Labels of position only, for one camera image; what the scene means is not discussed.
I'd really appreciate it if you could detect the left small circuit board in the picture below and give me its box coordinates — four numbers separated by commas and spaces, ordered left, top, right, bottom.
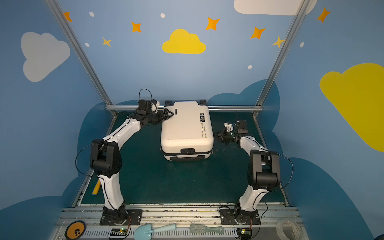
108, 228, 129, 240

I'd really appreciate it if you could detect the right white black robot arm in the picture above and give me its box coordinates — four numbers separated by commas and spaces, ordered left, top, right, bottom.
214, 120, 281, 225

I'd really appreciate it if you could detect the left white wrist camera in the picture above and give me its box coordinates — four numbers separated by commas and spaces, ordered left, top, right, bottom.
151, 99, 160, 113

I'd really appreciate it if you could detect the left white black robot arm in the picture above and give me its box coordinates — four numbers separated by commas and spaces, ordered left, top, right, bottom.
90, 100, 175, 226

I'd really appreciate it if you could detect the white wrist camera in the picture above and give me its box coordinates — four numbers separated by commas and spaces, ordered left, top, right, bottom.
224, 122, 236, 132
151, 99, 160, 113

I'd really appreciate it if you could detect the right aluminium frame post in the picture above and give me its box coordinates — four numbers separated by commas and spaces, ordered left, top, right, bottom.
253, 0, 311, 120

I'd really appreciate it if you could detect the orange black round disc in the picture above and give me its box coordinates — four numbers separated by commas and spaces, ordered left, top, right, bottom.
64, 221, 86, 240

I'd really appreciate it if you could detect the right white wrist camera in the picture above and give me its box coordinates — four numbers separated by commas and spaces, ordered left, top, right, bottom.
224, 122, 236, 132

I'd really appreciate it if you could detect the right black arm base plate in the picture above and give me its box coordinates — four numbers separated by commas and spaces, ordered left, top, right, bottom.
219, 208, 261, 225

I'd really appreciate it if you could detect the teal toy shovel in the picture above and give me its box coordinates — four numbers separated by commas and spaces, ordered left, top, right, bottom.
134, 224, 177, 240

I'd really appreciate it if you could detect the pale green hair brush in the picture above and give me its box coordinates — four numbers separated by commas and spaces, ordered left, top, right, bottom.
189, 224, 225, 235

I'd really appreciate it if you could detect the left aluminium frame post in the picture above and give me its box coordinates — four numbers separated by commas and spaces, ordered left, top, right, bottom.
45, 0, 113, 106

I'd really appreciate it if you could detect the small circuit board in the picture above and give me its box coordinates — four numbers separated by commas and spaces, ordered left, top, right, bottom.
236, 228, 253, 240
108, 228, 129, 240

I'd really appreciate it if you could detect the right small circuit board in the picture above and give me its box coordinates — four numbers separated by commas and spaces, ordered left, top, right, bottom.
236, 228, 253, 240

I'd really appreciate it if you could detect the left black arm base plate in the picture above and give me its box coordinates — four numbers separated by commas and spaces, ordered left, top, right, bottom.
100, 210, 143, 226

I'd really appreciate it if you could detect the white hard-shell suitcase black lining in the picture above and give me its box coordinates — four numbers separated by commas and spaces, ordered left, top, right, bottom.
161, 100, 214, 162

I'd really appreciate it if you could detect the aluminium frame post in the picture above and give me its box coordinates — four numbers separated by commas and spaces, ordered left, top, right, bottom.
253, 0, 311, 120
45, 0, 113, 106

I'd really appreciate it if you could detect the yellow toy shovel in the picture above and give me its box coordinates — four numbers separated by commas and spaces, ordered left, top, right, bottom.
92, 180, 101, 196

